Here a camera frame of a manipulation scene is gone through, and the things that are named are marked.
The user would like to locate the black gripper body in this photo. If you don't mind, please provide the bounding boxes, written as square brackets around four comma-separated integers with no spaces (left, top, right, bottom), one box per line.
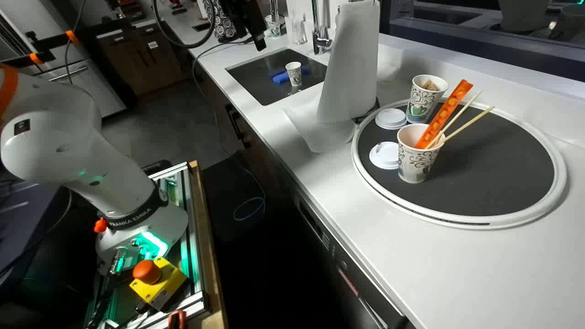
[233,0,270,53]

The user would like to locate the patterned paper coffee cup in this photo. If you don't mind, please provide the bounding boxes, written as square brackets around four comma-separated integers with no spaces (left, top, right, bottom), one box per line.
[403,73,449,124]
[283,60,305,90]
[394,123,445,187]

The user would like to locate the white plastic cup lid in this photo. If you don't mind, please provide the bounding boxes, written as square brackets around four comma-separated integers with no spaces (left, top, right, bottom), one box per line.
[367,139,402,172]
[372,106,409,132]

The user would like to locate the stainless steel sink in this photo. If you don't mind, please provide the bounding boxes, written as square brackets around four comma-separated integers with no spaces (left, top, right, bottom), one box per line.
[224,48,327,108]

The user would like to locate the blue sponge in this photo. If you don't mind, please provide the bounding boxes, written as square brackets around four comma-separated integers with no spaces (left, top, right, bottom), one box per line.
[270,64,312,86]

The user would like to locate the chrome faucet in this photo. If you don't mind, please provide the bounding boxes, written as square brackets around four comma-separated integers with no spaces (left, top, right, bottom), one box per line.
[308,0,334,55]

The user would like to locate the brown wooden cabinet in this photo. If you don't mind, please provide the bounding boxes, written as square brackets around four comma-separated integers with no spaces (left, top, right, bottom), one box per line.
[89,20,191,99]

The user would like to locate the black stand orange clamps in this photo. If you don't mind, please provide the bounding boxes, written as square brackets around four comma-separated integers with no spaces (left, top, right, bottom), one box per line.
[0,11,84,71]

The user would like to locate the orange plastic strip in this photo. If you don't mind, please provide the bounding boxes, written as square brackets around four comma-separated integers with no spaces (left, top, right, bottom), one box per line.
[414,79,475,152]

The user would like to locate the dark window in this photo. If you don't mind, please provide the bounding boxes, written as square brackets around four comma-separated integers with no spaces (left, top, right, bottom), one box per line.
[380,0,585,82]

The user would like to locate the wooden chopstick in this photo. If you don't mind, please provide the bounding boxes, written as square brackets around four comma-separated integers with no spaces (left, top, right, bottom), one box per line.
[440,106,497,145]
[433,90,484,148]

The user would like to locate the dark under-counter cabinet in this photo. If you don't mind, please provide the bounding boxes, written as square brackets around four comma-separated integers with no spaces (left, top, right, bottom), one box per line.
[199,152,416,329]

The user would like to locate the round black tray white rim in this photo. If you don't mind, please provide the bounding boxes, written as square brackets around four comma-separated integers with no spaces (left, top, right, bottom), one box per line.
[350,97,568,232]

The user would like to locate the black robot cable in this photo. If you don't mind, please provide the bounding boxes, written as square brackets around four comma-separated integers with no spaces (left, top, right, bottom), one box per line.
[151,0,219,51]

